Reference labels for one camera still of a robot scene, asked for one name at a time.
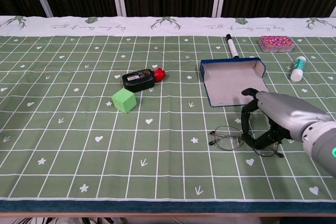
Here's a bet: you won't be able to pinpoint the pink patterned sponge block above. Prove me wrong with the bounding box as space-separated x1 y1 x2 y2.
259 35 294 53

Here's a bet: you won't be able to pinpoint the white green glue stick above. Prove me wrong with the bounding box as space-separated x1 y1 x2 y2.
290 56 307 82

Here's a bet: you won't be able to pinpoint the grey glasses case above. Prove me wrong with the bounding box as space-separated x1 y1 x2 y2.
200 56 270 108

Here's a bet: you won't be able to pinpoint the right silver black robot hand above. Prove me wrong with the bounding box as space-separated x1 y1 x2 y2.
241 88 333 154

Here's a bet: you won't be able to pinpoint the white marker with black cap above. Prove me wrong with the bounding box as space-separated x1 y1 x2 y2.
226 34 239 59

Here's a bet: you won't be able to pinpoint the green cube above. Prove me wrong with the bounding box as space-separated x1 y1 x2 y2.
111 88 138 114

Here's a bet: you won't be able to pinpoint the black red small device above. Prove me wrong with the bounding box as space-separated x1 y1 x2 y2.
122 68 167 93

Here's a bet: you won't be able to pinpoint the green grid tablecloth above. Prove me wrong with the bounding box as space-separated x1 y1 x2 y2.
0 15 336 202

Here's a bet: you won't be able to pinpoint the eyeglasses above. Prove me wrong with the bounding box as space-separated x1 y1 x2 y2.
209 125 284 158

